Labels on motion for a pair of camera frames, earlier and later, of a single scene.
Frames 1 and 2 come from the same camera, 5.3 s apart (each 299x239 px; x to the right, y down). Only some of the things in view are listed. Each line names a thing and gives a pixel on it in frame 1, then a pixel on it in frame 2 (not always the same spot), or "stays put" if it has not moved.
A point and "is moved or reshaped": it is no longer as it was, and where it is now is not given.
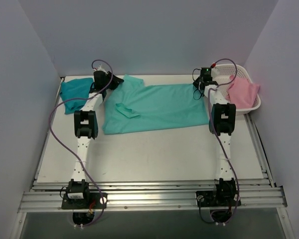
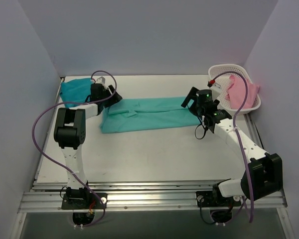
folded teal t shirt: [75, 89] stays put
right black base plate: [211, 198] stays put
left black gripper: [114, 79] -> [112, 97]
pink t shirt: [242, 93] stays put
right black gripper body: [200, 83] -> [192, 100]
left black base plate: [85, 203] stays put
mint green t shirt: [134, 106] is moved or reshaped
